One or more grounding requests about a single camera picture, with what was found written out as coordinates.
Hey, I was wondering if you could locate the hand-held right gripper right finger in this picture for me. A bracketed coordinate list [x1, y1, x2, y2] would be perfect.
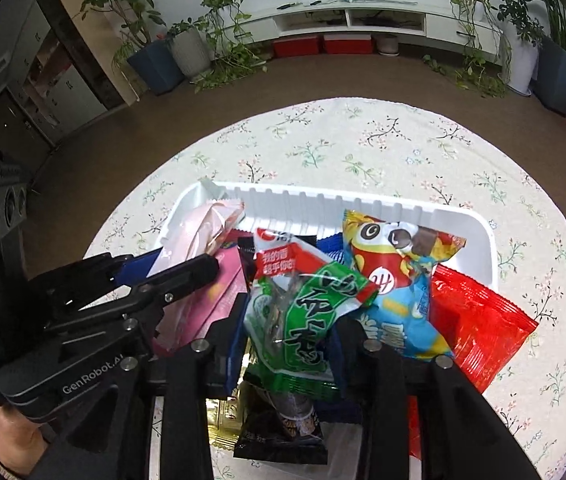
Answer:
[330, 317, 538, 480]

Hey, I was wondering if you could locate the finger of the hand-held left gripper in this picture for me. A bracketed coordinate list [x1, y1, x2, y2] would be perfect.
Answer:
[48, 254, 221, 346]
[30, 250, 158, 311]

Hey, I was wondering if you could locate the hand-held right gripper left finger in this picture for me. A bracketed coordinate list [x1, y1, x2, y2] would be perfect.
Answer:
[28, 294, 250, 480]

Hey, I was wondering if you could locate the pale pink snack packet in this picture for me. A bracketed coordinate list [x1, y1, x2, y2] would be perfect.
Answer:
[160, 200, 246, 281]

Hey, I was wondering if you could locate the green red snack packet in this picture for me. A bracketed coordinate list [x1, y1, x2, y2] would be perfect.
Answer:
[243, 228, 378, 401]

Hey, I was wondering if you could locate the gold snack packet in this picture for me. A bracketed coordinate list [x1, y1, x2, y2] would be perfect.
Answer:
[205, 395, 248, 448]

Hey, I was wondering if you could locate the small black snack packet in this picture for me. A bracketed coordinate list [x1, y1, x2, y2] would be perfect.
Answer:
[237, 237, 258, 286]

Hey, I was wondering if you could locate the black gold-print snack packet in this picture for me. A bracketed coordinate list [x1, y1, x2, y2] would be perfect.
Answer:
[233, 380, 328, 465]

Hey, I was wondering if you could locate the light blue snack packet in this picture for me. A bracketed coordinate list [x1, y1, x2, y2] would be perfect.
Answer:
[340, 209, 468, 361]

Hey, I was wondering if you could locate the dark blue cake packet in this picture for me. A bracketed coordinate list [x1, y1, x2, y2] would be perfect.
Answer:
[315, 232, 348, 266]

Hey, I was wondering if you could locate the bright red snack packet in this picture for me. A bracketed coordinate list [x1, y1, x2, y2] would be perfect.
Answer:
[408, 264, 538, 461]

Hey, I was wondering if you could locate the white plastic tray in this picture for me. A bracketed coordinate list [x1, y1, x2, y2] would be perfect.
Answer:
[160, 180, 494, 480]

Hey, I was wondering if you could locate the person's left hand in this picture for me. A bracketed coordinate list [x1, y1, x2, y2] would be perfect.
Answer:
[0, 406, 48, 476]

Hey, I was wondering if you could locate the leafy tree in blue pot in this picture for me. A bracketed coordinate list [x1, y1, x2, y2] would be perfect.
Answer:
[75, 0, 186, 96]

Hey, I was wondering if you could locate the plant in grey pot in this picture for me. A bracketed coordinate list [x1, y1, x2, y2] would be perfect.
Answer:
[165, 17, 214, 80]

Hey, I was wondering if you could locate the round table with floral cloth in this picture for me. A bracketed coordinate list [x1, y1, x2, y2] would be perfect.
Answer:
[83, 97, 566, 480]

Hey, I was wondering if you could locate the trailing vine plant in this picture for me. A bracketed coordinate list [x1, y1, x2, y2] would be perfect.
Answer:
[193, 0, 268, 93]
[423, 0, 508, 98]

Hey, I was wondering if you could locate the red storage box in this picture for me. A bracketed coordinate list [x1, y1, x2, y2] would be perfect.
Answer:
[273, 37, 320, 58]
[324, 35, 374, 56]

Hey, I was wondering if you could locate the plant in white pot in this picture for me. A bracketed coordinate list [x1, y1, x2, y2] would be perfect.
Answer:
[493, 0, 546, 96]

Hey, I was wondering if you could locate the white television cabinet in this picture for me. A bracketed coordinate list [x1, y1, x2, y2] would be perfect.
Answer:
[235, 0, 506, 56]

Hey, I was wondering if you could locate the broad-leaf plant in blue pot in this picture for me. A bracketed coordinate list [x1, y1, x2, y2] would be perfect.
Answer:
[513, 0, 566, 116]

